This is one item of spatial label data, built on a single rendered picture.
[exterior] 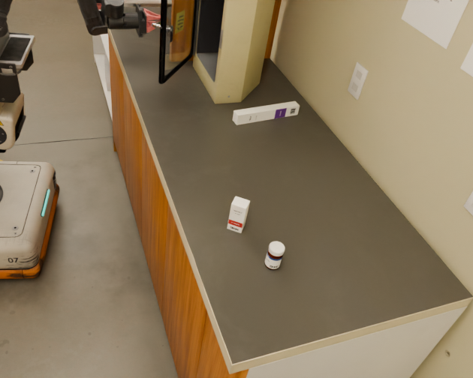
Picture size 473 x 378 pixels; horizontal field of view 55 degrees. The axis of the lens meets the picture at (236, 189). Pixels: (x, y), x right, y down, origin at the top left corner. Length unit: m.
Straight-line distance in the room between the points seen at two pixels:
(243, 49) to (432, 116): 0.71
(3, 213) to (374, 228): 1.65
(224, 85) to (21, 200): 1.15
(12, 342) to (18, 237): 0.44
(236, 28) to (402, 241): 0.91
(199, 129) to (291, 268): 0.67
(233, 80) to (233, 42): 0.16
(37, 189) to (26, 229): 0.27
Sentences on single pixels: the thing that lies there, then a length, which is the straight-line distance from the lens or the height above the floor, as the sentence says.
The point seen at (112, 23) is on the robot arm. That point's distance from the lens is 1.76.
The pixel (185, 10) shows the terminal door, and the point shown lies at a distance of 1.87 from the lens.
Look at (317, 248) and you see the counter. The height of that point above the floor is 0.94.
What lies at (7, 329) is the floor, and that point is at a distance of 2.28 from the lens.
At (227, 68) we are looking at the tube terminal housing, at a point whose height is 1.09.
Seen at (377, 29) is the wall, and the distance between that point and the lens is 1.65.
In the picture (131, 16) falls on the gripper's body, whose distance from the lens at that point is 1.77.
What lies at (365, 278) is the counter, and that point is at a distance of 1.29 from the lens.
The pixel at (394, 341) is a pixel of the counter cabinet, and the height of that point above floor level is 0.81.
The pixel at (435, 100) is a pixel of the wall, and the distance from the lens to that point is 1.44.
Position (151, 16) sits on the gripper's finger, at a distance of 1.77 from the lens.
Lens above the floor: 1.87
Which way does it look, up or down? 41 degrees down
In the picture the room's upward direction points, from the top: 10 degrees clockwise
